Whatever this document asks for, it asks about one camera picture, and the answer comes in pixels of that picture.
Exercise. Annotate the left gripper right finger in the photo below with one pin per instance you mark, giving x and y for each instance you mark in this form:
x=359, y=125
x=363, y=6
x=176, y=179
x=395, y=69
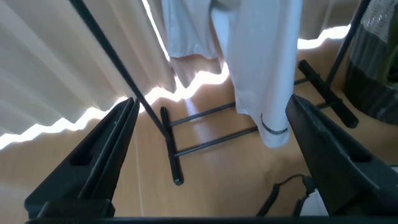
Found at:
x=342, y=174

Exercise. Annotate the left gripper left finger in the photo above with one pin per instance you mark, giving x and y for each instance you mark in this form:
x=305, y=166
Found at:
x=93, y=168

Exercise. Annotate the pale grey shorts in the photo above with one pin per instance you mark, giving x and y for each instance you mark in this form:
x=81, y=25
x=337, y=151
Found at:
x=264, y=62

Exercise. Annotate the black clothes rack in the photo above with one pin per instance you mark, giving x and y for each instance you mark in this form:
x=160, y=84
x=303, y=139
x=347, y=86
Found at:
x=124, y=71

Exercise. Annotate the beige curtain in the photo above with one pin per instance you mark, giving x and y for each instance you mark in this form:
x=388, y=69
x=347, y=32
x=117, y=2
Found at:
x=46, y=62

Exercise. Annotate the green garment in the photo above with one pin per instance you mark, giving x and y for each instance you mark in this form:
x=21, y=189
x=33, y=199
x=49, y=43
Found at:
x=393, y=65

